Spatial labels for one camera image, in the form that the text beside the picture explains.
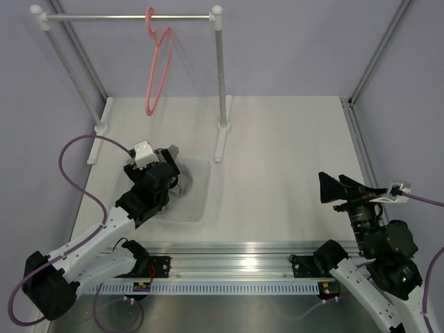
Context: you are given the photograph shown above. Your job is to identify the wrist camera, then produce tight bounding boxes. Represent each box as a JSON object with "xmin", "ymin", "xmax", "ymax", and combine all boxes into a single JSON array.
[
  {"xmin": 128, "ymin": 141, "xmax": 159, "ymax": 170},
  {"xmin": 370, "ymin": 180, "xmax": 411, "ymax": 204}
]

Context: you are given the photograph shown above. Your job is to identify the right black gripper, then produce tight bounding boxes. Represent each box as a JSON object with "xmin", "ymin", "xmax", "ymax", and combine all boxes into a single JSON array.
[{"xmin": 318, "ymin": 171, "xmax": 388, "ymax": 255}]

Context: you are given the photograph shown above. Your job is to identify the pink plastic hanger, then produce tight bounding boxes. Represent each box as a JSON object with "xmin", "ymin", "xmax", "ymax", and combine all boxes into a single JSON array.
[{"xmin": 145, "ymin": 7, "xmax": 173, "ymax": 117}]

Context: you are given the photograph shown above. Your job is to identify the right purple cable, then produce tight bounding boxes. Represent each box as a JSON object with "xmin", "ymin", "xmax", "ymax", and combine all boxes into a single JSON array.
[{"xmin": 402, "ymin": 192, "xmax": 444, "ymax": 333}]

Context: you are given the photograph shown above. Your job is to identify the white clothes rack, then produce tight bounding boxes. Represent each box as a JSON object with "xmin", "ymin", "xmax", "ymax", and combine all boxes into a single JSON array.
[{"xmin": 30, "ymin": 1, "xmax": 232, "ymax": 163}]

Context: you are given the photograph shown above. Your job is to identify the white slotted cable duct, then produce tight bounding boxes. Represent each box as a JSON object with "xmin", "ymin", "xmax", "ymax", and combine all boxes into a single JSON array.
[{"xmin": 87, "ymin": 281, "xmax": 320, "ymax": 296}]

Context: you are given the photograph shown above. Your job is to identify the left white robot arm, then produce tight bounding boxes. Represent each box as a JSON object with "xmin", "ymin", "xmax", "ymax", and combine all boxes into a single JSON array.
[{"xmin": 19, "ymin": 142, "xmax": 181, "ymax": 321}]

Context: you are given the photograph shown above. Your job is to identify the aluminium frame post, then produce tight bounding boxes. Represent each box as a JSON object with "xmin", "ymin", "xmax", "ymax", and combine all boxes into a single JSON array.
[
  {"xmin": 48, "ymin": 0, "xmax": 111, "ymax": 101},
  {"xmin": 348, "ymin": 0, "xmax": 416, "ymax": 105}
]

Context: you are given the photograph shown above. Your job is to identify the left aluminium frame post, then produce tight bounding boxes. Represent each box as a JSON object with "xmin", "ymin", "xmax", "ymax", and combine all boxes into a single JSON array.
[{"xmin": 48, "ymin": 0, "xmax": 111, "ymax": 101}]

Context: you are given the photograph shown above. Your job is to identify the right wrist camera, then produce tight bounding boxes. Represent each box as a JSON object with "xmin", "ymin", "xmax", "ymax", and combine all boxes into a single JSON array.
[{"xmin": 370, "ymin": 180, "xmax": 411, "ymax": 204}]

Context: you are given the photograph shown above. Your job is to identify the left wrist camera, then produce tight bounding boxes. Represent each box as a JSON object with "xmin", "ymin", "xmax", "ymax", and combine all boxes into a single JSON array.
[{"xmin": 128, "ymin": 141, "xmax": 159, "ymax": 170}]

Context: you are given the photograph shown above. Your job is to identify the right aluminium frame post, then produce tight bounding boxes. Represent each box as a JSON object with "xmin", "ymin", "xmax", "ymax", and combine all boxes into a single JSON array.
[{"xmin": 348, "ymin": 0, "xmax": 416, "ymax": 105}]

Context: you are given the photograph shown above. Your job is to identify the white plastic basket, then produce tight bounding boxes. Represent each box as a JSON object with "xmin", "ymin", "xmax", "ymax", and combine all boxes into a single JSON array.
[{"xmin": 153, "ymin": 157, "xmax": 212, "ymax": 227}]

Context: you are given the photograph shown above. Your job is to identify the aluminium mounting rail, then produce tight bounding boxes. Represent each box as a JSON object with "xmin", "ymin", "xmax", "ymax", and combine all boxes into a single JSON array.
[{"xmin": 140, "ymin": 241, "xmax": 324, "ymax": 281}]

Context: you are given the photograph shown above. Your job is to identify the grey t shirt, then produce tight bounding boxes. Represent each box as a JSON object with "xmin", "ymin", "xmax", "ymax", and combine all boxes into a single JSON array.
[{"xmin": 167, "ymin": 145, "xmax": 193, "ymax": 197}]

